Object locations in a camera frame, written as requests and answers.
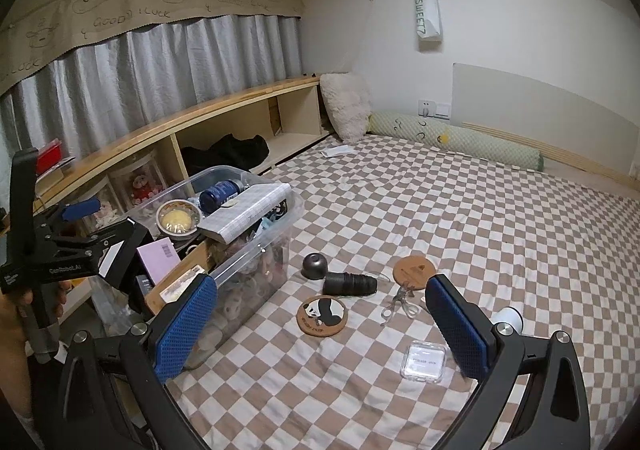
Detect dark grey dome-shaped object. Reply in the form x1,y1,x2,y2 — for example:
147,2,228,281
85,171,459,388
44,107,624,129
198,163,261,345
301,252,329,281

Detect wooden bedside shelf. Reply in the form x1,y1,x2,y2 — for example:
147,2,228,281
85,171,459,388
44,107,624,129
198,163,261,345
30,75,336,321

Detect green bolster pillow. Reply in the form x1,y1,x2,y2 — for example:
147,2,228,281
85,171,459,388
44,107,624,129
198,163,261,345
367,111,545,174

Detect grey curtain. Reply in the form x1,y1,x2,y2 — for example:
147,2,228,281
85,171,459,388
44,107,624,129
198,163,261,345
0,12,303,166

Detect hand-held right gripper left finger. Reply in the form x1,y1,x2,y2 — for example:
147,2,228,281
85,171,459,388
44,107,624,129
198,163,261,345
57,272,218,450

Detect white hanging bag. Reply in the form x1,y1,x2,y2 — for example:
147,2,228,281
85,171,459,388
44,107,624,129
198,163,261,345
412,0,443,51

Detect small clear plastic case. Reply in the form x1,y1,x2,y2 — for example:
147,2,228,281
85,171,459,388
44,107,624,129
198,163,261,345
400,340,447,384

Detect clear doll display case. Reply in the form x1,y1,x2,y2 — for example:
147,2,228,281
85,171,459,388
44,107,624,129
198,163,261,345
107,155,168,226

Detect white wall socket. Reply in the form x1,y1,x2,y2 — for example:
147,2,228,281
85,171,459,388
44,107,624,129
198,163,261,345
417,99,452,118

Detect plain wooden round coaster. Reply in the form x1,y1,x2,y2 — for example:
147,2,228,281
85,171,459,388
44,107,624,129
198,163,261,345
392,255,438,288

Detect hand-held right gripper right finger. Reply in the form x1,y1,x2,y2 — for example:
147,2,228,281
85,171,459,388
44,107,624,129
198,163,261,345
425,274,593,450

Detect person's left forearm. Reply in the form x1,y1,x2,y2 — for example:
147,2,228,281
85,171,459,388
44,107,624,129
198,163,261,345
0,315,37,433

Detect red box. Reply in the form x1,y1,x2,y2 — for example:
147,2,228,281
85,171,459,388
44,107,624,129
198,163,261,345
36,140,76,176

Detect clear plastic storage box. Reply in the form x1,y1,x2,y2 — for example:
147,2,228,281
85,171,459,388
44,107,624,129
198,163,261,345
144,165,307,372

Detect white fluffy doll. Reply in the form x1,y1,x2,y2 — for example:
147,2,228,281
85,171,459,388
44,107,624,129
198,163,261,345
97,202,125,232

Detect panda print round coaster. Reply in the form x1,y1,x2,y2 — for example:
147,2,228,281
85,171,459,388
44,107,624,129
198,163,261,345
297,295,348,337

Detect white fluffy pillow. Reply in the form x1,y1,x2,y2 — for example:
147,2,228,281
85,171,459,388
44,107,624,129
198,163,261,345
319,72,373,142

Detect beige printed valance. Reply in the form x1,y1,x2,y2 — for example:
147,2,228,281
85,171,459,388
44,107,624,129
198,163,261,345
0,0,306,96

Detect round bowl with yellow contents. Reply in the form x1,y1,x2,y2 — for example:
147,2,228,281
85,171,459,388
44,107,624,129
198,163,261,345
156,199,203,237

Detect silver scissors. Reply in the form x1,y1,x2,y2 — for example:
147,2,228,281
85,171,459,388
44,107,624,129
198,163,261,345
380,282,420,327

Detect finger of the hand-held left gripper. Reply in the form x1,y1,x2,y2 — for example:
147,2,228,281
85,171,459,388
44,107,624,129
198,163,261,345
35,197,103,232
75,217,153,295

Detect red dress doll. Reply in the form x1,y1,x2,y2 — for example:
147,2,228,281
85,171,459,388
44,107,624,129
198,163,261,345
131,172,162,204

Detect blue bottle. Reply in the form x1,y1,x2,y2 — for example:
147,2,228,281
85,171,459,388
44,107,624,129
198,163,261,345
199,178,246,211

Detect white cylindrical device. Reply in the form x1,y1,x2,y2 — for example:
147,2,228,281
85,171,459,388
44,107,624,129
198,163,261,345
487,306,523,331

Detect person's left hand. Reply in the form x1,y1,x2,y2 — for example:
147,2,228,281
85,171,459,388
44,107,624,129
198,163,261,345
0,280,69,326

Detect checkered bedsheet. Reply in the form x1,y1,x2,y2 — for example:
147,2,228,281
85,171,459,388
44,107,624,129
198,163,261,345
165,132,640,450

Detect black cloth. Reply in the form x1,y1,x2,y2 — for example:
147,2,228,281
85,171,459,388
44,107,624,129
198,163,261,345
180,133,271,172

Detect pink box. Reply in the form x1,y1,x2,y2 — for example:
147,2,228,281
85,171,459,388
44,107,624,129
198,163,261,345
137,238,182,286

